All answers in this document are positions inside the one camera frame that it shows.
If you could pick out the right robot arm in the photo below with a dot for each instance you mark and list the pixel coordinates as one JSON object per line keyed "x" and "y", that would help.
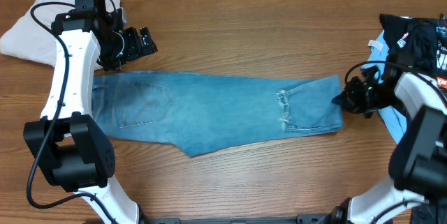
{"x": 417, "y": 166}

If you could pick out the black printed t-shirt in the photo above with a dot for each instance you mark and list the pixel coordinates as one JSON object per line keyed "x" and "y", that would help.
{"x": 420, "y": 41}

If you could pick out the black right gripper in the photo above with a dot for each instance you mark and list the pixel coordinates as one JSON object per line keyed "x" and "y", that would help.
{"x": 347, "y": 99}

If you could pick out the light blue garment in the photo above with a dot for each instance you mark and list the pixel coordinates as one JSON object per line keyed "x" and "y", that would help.
{"x": 394, "y": 120}

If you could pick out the folded beige trousers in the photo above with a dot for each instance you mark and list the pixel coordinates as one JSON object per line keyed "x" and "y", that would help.
{"x": 28, "y": 39}

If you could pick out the blue denim jeans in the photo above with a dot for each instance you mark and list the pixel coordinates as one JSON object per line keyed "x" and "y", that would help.
{"x": 204, "y": 113}

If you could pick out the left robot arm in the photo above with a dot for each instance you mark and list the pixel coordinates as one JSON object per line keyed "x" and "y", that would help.
{"x": 68, "y": 146}

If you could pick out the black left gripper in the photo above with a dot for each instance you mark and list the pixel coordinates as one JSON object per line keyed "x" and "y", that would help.
{"x": 135, "y": 48}

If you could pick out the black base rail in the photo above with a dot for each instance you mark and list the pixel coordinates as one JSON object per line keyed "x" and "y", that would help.
{"x": 299, "y": 219}

